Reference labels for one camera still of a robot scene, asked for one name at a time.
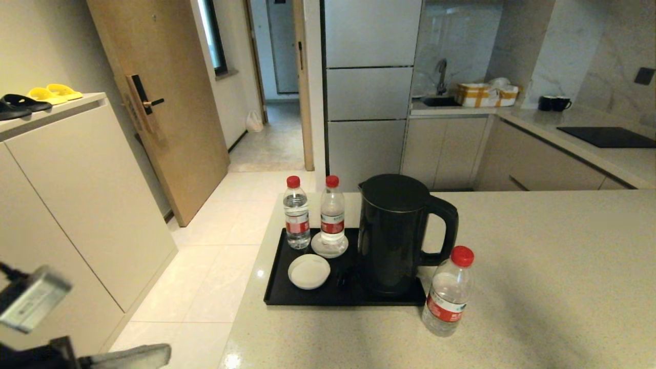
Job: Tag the clear water bottle red cap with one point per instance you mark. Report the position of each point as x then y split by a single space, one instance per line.
447 297
297 215
332 215

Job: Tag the black slipper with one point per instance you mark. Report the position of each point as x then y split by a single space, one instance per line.
25 102
11 111

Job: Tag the silver refrigerator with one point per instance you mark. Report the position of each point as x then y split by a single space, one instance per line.
369 92

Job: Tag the yellow striped white box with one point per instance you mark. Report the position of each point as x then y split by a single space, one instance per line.
476 95

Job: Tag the dark kitchen sink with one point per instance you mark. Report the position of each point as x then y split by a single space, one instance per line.
439 101

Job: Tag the black mug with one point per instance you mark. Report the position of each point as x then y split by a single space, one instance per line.
560 103

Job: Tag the light wooden entrance door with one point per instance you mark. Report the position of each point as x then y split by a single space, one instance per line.
169 102

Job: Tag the beige kitchen base cabinets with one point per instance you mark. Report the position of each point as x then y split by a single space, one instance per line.
446 151

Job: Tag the narrow wooden door leaf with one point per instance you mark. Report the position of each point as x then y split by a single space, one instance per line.
303 102

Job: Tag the black electric kettle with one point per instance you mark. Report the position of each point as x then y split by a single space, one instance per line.
392 236

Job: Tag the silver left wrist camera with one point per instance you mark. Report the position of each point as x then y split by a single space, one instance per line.
31 300

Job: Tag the white tied plastic bag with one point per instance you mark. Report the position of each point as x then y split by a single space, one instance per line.
254 122

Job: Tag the black electronic door lock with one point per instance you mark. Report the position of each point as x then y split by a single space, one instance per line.
137 92

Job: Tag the black rectangular serving tray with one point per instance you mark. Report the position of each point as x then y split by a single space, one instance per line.
277 294

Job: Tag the chrome kitchen faucet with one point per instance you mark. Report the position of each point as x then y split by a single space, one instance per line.
442 72

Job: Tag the yellow slipper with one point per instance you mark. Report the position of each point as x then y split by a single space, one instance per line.
43 95
66 91

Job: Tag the white crumpled plastic bag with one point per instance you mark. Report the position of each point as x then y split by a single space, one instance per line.
500 82

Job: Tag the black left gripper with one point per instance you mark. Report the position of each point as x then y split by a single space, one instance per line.
36 357

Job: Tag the black induction cooktop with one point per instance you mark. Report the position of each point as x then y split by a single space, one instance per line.
610 137

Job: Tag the dark framed window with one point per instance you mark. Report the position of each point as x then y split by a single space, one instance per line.
215 36

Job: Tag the white hallway door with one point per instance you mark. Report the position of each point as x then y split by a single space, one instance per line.
283 46

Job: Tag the black wall socket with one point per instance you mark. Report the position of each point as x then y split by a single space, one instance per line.
644 76

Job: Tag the beige shoe cabinet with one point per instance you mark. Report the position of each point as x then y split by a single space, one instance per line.
77 195

